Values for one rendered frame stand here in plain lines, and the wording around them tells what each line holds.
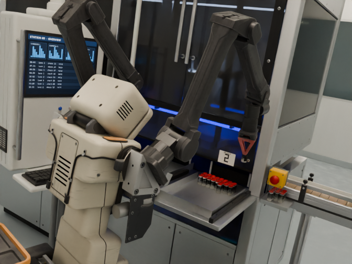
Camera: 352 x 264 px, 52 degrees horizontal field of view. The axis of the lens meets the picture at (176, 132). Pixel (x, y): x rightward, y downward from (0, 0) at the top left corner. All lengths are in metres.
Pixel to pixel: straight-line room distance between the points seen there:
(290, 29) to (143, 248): 1.42
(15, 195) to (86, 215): 1.89
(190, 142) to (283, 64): 0.74
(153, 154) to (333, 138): 5.46
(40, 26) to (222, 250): 1.40
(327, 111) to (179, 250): 4.62
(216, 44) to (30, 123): 1.15
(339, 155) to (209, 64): 5.44
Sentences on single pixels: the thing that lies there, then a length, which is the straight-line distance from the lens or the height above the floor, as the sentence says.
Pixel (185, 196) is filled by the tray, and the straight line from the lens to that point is 1.59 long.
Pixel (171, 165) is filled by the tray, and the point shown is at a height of 0.88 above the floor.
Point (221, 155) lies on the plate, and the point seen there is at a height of 1.02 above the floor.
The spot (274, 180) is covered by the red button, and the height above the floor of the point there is 1.00.
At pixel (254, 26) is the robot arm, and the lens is 1.05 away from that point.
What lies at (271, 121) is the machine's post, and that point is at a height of 1.24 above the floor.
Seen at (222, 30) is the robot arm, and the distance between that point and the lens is 1.00.
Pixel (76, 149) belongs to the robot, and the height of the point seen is 1.19.
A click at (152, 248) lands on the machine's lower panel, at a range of 2.16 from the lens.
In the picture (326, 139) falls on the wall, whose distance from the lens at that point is 6.31.
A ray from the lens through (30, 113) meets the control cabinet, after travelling 1.88.
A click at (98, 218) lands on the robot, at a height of 0.96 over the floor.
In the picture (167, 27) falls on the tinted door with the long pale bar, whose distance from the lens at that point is 1.90.
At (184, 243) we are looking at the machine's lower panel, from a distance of 2.01.
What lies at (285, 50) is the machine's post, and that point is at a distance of 1.62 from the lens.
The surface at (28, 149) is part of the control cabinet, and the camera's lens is 1.92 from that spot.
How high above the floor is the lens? 1.51
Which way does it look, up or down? 14 degrees down
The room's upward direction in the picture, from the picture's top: 8 degrees clockwise
